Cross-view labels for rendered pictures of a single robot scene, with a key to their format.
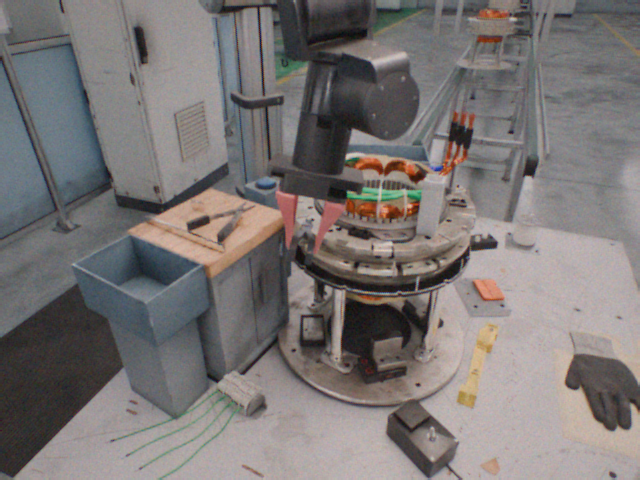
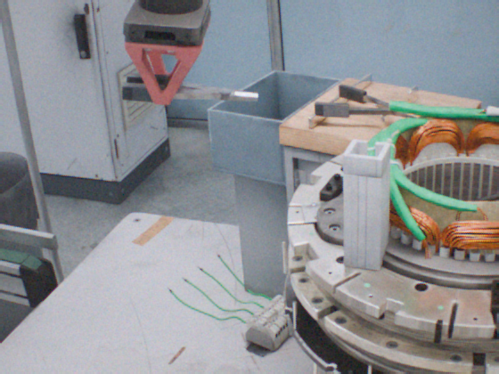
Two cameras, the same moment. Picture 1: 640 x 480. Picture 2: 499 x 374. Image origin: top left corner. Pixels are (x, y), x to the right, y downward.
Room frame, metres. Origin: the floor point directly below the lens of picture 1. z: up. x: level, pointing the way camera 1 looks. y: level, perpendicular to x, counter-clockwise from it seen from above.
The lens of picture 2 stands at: (0.52, -0.62, 1.39)
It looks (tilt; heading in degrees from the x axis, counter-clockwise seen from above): 28 degrees down; 92
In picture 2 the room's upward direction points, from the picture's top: 5 degrees counter-clockwise
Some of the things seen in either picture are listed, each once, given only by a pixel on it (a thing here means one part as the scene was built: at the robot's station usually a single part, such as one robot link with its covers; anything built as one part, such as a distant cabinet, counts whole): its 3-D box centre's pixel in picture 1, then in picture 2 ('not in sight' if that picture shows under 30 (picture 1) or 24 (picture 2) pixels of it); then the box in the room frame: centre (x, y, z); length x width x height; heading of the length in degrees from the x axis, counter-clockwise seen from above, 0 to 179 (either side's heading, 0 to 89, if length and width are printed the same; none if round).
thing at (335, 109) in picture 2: (224, 232); (331, 109); (0.60, 0.14, 1.09); 0.04 x 0.01 x 0.02; 162
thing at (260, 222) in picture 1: (211, 227); (388, 120); (0.68, 0.18, 1.05); 0.20 x 0.19 x 0.02; 147
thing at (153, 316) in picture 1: (155, 333); (284, 191); (0.55, 0.27, 0.92); 0.17 x 0.11 x 0.28; 57
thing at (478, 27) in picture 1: (487, 42); not in sight; (3.48, -1.24, 0.94); 0.39 x 0.39 x 0.30
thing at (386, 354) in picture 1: (388, 350); not in sight; (0.58, -0.13, 0.85); 0.06 x 0.04 x 0.05; 105
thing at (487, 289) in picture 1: (488, 289); not in sight; (0.82, -0.41, 0.80); 0.07 x 0.05 x 0.01; 3
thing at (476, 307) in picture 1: (481, 295); not in sight; (0.81, -0.39, 0.79); 0.12 x 0.09 x 0.02; 3
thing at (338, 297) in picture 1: (338, 321); not in sight; (0.59, -0.04, 0.91); 0.02 x 0.02 x 0.21
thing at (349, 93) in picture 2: (198, 222); (352, 93); (0.63, 0.19, 1.09); 0.04 x 0.01 x 0.02; 132
